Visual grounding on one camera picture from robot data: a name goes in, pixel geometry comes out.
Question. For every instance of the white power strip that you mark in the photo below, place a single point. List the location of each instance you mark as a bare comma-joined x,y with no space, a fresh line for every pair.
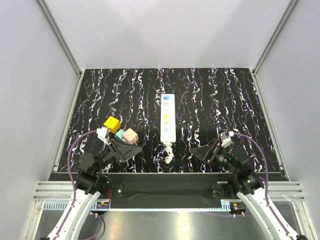
167,118

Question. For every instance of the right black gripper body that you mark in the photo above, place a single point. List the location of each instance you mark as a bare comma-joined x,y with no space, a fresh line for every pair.
218,156

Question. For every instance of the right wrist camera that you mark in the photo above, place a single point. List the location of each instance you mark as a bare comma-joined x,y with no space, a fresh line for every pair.
226,138

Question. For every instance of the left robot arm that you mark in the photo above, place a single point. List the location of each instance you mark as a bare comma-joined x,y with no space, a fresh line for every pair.
80,195

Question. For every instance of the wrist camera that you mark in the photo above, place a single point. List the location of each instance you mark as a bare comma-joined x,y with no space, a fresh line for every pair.
226,138
103,134

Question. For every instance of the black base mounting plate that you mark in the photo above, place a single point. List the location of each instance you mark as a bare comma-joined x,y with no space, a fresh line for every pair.
158,190

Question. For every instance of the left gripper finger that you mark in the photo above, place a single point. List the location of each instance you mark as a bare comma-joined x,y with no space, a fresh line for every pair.
125,155
119,145

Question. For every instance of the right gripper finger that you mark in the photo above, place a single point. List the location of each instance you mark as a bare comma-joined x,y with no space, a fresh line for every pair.
205,148
203,155

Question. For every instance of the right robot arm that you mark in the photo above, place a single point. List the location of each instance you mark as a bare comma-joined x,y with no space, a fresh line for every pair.
246,185

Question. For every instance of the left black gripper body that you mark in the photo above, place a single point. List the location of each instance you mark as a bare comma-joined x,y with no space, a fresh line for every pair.
110,154

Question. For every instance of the pink cube plug adapter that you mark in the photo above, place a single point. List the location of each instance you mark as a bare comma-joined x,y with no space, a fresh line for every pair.
130,136

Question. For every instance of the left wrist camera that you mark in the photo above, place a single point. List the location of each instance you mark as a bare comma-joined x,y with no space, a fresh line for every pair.
103,134

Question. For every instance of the yellow cube plug adapter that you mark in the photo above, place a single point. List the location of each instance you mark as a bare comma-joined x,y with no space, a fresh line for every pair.
112,124

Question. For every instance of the teal round plug adapter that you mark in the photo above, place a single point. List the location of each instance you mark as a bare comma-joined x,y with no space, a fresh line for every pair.
120,134

